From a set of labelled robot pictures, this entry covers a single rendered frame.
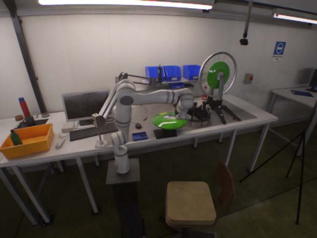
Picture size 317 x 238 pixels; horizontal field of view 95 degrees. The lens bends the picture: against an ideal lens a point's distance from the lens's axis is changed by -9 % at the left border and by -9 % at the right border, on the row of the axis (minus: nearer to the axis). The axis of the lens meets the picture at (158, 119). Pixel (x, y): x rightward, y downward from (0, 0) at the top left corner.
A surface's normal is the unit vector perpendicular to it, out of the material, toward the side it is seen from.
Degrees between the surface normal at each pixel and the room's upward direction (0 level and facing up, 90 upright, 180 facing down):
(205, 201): 0
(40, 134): 86
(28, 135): 86
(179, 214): 0
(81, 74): 90
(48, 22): 90
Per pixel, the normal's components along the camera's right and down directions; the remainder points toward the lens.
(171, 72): 0.28, 0.44
